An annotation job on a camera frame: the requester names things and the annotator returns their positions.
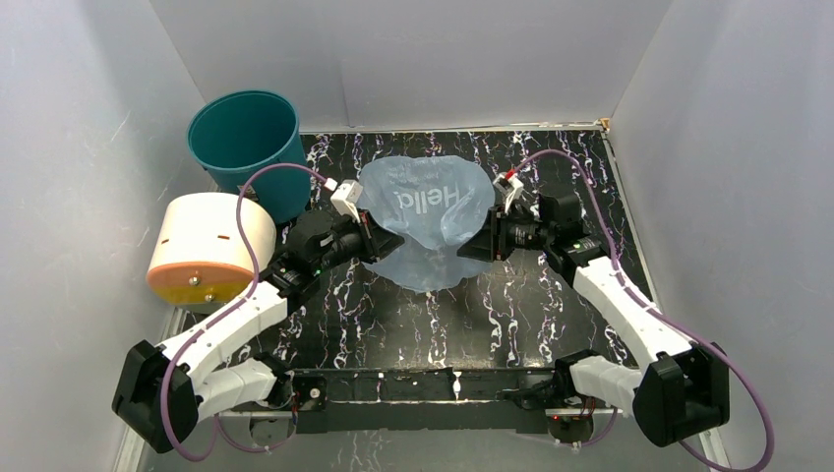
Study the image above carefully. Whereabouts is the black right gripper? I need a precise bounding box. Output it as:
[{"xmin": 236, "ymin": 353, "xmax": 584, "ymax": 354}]
[{"xmin": 455, "ymin": 204, "xmax": 553, "ymax": 264}]

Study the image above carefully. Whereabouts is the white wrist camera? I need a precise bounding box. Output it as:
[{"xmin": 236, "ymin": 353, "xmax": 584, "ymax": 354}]
[
  {"xmin": 324, "ymin": 178, "xmax": 363, "ymax": 222},
  {"xmin": 493, "ymin": 169, "xmax": 523, "ymax": 214}
]

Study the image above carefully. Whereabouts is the teal plastic trash bin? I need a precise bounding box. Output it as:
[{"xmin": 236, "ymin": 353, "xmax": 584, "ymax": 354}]
[{"xmin": 187, "ymin": 90, "xmax": 311, "ymax": 224}]

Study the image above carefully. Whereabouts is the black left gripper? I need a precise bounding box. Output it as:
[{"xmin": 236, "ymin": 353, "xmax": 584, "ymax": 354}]
[{"xmin": 314, "ymin": 208, "xmax": 405, "ymax": 275}]

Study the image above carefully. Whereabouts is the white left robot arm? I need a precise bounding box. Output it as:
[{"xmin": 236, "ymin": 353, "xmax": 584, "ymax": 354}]
[{"xmin": 112, "ymin": 210, "xmax": 404, "ymax": 453}]

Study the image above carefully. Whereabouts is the light blue plastic bag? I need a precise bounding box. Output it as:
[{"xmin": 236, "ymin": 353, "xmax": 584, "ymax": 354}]
[{"xmin": 358, "ymin": 155, "xmax": 496, "ymax": 293}]

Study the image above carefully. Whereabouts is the cream orange round container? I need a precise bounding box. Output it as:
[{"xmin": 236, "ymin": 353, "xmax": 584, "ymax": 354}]
[{"xmin": 146, "ymin": 192, "xmax": 254, "ymax": 314}]

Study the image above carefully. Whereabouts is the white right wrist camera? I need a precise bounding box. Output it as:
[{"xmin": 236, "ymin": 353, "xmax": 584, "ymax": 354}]
[{"xmin": 493, "ymin": 169, "xmax": 523, "ymax": 214}]

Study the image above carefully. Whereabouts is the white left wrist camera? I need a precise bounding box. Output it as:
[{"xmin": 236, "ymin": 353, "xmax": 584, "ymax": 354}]
[{"xmin": 324, "ymin": 178, "xmax": 363, "ymax": 222}]

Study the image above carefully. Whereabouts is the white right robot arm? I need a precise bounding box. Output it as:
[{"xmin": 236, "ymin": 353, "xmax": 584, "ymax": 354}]
[{"xmin": 457, "ymin": 195, "xmax": 730, "ymax": 446}]

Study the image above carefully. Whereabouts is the black front mounting rail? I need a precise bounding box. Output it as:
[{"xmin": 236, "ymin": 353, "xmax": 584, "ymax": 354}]
[{"xmin": 231, "ymin": 366, "xmax": 617, "ymax": 437}]

